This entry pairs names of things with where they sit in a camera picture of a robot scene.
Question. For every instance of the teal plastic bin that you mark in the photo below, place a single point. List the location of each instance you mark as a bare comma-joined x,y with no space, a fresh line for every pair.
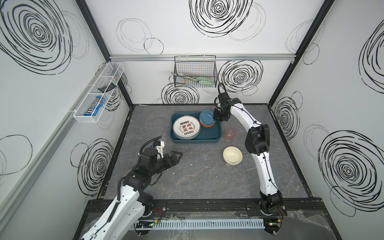
206,136

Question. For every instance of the white plate red symbols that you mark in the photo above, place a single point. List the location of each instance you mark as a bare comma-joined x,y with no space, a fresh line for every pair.
186,127

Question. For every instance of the black mounting rail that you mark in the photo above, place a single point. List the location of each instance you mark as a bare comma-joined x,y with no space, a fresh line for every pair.
249,207

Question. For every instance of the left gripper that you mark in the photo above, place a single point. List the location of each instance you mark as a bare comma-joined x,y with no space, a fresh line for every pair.
168,159

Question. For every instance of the blue candy packet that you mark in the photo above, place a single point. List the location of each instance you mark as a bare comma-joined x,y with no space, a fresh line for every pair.
95,106

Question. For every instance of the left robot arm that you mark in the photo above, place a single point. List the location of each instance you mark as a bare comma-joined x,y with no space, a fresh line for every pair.
131,202

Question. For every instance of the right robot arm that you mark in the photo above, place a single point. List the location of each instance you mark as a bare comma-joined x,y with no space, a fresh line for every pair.
257,143

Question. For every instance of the green item in basket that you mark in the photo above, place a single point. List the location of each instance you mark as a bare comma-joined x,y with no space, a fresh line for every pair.
206,81

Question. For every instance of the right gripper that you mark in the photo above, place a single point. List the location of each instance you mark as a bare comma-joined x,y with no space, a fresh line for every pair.
220,115

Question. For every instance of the black wire basket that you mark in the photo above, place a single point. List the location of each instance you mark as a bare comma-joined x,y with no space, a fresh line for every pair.
196,66

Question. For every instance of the black remote control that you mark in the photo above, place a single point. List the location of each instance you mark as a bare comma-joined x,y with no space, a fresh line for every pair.
107,88

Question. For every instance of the blue bowl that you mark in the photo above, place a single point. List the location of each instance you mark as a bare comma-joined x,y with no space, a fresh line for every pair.
206,117

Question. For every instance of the metal tongs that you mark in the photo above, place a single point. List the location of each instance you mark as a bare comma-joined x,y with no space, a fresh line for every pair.
186,77

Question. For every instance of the white wire shelf basket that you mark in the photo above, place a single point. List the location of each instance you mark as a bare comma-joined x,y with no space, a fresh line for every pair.
108,73

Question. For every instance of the pink transparent cup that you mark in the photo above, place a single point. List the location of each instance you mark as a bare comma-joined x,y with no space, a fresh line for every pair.
229,134

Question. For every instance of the white slotted cable duct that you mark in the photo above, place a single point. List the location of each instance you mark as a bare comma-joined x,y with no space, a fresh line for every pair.
215,224

